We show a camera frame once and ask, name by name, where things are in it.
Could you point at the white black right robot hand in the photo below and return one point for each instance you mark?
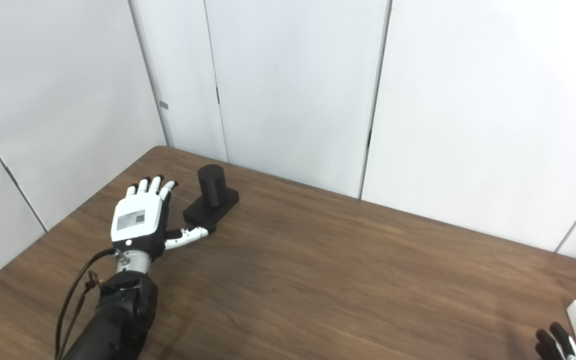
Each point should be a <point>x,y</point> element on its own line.
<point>553,347</point>

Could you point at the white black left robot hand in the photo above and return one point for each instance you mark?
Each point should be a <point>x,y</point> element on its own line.
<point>135,220</point>

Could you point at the black peg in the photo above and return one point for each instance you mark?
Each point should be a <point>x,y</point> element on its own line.
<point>210,187</point>

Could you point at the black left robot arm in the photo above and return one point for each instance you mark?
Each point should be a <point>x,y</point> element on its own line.
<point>118,315</point>

